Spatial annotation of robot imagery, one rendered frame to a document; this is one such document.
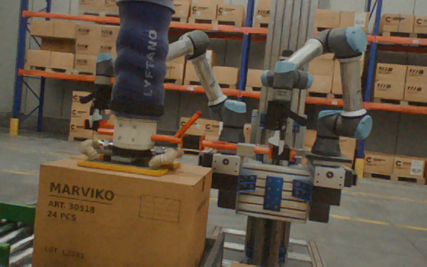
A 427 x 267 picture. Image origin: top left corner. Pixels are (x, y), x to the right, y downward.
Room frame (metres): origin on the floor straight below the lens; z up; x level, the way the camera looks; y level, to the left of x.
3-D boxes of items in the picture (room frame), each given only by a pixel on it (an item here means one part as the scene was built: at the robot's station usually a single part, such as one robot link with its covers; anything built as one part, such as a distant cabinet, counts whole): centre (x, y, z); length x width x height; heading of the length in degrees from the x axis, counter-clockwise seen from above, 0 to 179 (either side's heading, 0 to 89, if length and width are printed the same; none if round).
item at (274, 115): (1.51, -0.26, 1.22); 0.09 x 0.08 x 0.12; 82
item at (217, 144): (1.67, 0.10, 1.08); 0.93 x 0.30 x 0.04; 81
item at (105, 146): (1.59, 0.31, 1.01); 0.34 x 0.25 x 0.06; 81
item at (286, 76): (1.51, -0.27, 1.38); 0.09 x 0.08 x 0.11; 132
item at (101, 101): (1.88, 0.54, 1.22); 0.09 x 0.08 x 0.12; 82
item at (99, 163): (1.49, 0.33, 0.97); 0.34 x 0.10 x 0.05; 81
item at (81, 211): (1.59, 0.30, 0.75); 0.60 x 0.40 x 0.40; 81
